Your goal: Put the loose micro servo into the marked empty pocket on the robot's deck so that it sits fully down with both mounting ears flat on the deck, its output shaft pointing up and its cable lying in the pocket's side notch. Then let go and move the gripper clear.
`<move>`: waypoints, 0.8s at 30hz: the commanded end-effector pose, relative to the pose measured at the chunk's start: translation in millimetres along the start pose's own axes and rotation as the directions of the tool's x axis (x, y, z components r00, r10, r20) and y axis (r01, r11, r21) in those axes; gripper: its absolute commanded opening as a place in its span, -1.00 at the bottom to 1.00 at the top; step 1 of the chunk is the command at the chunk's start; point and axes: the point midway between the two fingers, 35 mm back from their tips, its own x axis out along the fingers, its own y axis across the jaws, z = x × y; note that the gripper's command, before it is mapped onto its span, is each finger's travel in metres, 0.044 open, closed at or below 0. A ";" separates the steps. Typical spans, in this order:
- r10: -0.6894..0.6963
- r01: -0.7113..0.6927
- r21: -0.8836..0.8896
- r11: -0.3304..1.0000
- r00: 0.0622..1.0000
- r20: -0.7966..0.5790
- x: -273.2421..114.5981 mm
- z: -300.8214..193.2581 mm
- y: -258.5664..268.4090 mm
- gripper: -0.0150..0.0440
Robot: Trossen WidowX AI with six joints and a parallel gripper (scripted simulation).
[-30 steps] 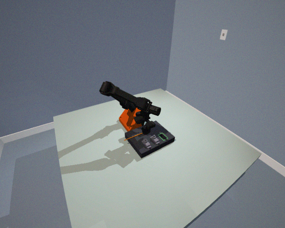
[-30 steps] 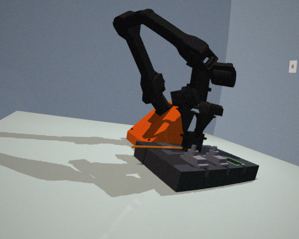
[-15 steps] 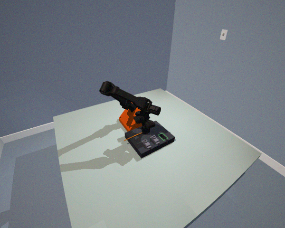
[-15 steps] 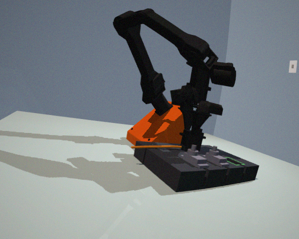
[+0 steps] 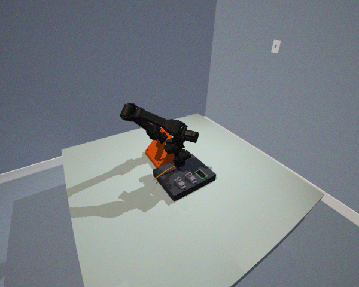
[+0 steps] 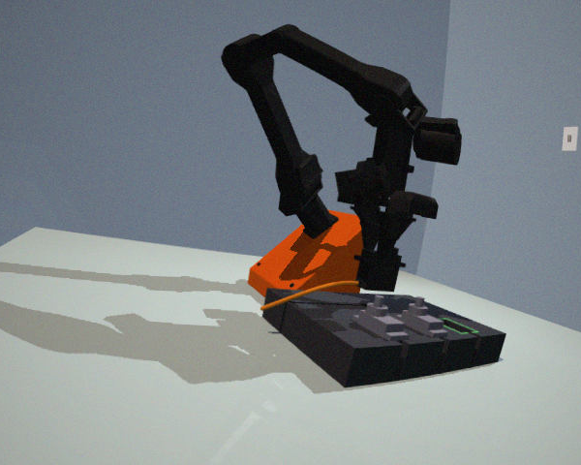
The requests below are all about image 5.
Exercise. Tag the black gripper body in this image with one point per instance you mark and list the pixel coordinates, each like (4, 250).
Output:
(183, 154)

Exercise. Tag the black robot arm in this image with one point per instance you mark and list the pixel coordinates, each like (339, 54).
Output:
(140, 116)

